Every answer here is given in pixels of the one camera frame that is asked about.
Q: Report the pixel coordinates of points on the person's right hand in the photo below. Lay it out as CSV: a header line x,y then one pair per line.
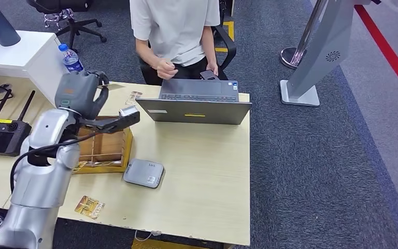
x,y
166,69

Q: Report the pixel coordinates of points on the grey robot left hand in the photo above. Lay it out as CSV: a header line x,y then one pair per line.
x,y
79,92

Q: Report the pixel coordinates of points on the person's left hand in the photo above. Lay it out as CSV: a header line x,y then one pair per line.
x,y
212,68

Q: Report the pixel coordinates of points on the dark smartphone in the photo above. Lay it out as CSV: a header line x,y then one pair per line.
x,y
208,75

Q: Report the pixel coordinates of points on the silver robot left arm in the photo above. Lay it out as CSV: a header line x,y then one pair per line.
x,y
41,185

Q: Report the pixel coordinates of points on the person's right forearm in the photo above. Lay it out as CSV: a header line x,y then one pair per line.
x,y
147,53

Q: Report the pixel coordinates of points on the person's left forearm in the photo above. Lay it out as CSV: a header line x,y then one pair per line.
x,y
208,44

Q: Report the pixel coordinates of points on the person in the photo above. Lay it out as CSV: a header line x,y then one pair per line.
x,y
175,31

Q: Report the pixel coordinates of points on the gold patterned key card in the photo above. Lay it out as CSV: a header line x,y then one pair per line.
x,y
81,165
90,207

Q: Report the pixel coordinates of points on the grey card reader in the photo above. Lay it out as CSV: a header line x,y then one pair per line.
x,y
144,173

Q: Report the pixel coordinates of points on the black chair with armrest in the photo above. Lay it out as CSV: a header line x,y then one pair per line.
x,y
230,48

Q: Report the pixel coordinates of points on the water bottle blue label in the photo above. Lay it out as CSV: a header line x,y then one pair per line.
x,y
72,60

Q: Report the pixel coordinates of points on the grey laptop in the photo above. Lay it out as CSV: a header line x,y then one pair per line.
x,y
195,110

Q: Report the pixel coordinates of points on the wooden divided box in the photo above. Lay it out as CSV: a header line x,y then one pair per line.
x,y
103,147

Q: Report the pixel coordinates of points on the black office chair chrome base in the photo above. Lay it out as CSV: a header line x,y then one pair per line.
x,y
75,25

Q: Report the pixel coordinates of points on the white cabinet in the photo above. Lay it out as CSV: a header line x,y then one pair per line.
x,y
17,51

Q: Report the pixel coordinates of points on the black remote controller with antennas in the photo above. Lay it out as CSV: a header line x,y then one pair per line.
x,y
3,135

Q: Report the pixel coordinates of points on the grey slanted kiosk stand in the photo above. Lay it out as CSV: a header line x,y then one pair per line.
x,y
326,44

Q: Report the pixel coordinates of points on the yellow board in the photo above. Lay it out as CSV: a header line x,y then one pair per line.
x,y
164,244

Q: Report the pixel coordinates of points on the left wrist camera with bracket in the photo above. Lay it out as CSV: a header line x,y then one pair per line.
x,y
128,112

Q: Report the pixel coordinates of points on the chrome stanchion post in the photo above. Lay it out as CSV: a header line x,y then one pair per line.
x,y
300,44

